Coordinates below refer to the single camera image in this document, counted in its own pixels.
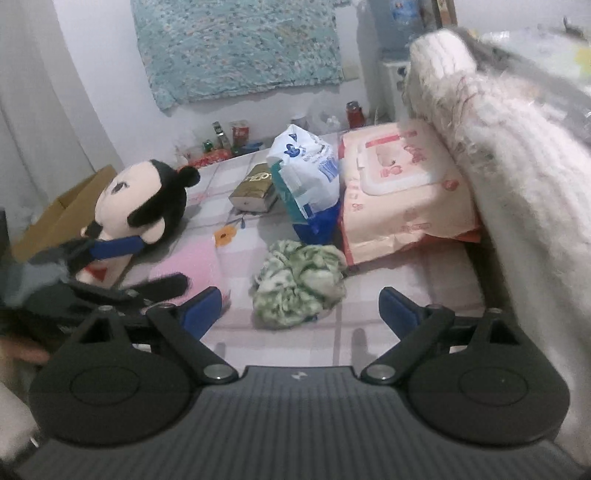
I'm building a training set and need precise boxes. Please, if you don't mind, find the floral teal wall cloth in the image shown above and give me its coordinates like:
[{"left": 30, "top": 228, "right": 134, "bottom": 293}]
[{"left": 130, "top": 0, "right": 345, "bottom": 112}]

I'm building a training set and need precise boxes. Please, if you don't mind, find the white curtain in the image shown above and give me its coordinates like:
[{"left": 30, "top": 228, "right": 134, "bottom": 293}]
[{"left": 0, "top": 0, "right": 125, "bottom": 241}]

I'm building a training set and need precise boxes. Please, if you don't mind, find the white red plastic bag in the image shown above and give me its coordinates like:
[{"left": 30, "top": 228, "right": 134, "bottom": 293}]
[{"left": 175, "top": 138, "right": 204, "bottom": 160}]

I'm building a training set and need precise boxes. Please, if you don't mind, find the big-head black-haired doll plush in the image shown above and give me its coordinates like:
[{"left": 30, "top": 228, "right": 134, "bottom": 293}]
[{"left": 76, "top": 159, "right": 201, "bottom": 284}]

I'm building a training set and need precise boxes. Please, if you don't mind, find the white fluffy blanket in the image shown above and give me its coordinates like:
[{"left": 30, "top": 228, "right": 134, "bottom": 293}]
[{"left": 402, "top": 28, "right": 591, "bottom": 384}]

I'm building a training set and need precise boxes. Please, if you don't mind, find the brown cardboard box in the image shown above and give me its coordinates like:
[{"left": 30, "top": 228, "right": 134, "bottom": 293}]
[{"left": 11, "top": 165, "right": 118, "bottom": 264}]

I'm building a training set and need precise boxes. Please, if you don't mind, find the pink soft packet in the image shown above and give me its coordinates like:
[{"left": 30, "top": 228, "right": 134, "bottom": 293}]
[{"left": 148, "top": 240, "right": 232, "bottom": 305}]

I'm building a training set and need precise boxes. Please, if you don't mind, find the pink white wet wipes pack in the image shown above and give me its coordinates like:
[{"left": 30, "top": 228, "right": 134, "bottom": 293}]
[{"left": 339, "top": 121, "right": 481, "bottom": 266}]

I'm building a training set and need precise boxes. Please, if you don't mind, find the white water dispenser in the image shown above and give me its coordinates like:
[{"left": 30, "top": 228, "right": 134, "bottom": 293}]
[{"left": 381, "top": 58, "right": 411, "bottom": 123}]

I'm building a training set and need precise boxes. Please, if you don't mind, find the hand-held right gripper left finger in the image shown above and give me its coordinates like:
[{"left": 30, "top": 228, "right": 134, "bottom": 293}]
[{"left": 76, "top": 286, "right": 238, "bottom": 384}]

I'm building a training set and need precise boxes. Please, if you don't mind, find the grey cloth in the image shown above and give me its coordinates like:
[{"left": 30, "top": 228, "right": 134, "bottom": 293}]
[{"left": 462, "top": 28, "right": 591, "bottom": 148}]

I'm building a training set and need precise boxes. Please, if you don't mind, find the gold tissue box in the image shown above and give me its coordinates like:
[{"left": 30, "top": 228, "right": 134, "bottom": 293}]
[{"left": 229, "top": 162, "right": 278, "bottom": 213}]

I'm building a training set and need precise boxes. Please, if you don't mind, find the person's left hand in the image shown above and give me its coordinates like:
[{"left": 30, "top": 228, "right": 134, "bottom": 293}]
[{"left": 0, "top": 336, "right": 52, "bottom": 366}]

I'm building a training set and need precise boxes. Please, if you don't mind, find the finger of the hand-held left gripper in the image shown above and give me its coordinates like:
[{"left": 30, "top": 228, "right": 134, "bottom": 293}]
[
  {"left": 60, "top": 233, "right": 144, "bottom": 273},
  {"left": 69, "top": 272, "right": 190, "bottom": 306}
]

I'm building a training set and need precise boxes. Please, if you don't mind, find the green patterned cloth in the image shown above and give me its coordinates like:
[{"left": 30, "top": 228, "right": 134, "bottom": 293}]
[{"left": 253, "top": 240, "right": 348, "bottom": 329}]

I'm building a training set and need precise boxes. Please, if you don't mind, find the white blue plastic pack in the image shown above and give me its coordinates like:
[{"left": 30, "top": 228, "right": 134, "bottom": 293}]
[{"left": 268, "top": 124, "right": 342, "bottom": 245}]

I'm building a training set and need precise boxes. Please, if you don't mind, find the teal soft packet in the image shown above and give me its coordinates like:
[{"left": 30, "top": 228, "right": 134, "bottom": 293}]
[{"left": 271, "top": 159, "right": 305, "bottom": 224}]

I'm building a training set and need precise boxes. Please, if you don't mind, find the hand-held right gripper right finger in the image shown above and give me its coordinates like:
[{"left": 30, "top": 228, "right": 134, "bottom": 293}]
[{"left": 360, "top": 286, "right": 522, "bottom": 385}]

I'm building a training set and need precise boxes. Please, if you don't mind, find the blue water jug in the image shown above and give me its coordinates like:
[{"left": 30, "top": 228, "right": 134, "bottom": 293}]
[{"left": 369, "top": 0, "right": 426, "bottom": 58}]

